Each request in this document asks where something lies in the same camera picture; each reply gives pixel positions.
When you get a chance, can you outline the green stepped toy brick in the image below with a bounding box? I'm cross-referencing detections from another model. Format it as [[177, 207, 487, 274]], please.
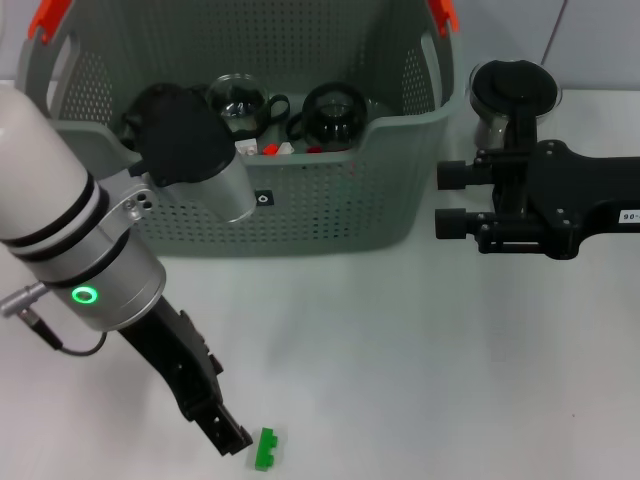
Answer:
[[253, 427, 280, 472]]

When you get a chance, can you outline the grey perforated storage basket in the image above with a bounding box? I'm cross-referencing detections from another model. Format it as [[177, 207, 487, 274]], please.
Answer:
[[12, 0, 464, 259]]

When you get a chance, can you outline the dark clay teapot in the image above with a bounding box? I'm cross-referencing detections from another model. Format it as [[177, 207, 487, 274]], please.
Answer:
[[122, 83, 187, 149]]

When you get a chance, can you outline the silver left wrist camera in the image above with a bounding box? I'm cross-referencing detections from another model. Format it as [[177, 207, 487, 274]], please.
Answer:
[[138, 92, 258, 225]]

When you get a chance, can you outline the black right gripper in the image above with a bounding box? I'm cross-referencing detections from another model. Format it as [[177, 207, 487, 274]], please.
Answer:
[[433, 139, 640, 261]]

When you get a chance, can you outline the dark left gripper cable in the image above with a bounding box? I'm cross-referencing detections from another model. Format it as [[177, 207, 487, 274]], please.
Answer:
[[19, 308, 110, 357]]

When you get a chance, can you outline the metal connector on left arm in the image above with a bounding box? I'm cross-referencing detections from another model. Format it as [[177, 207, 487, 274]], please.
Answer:
[[0, 281, 50, 320]]

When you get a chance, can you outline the orange basket handle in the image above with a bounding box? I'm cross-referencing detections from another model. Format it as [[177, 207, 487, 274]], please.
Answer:
[[27, 0, 460, 44]]

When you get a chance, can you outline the glass carafe with black lid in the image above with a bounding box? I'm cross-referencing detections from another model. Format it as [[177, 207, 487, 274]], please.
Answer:
[[468, 58, 564, 217]]

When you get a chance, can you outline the glass teacup with black base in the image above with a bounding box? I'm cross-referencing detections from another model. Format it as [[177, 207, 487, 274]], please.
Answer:
[[205, 73, 292, 142], [287, 82, 369, 152]]

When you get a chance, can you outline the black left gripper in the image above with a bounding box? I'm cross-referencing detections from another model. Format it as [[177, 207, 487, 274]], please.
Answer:
[[118, 297, 254, 458]]

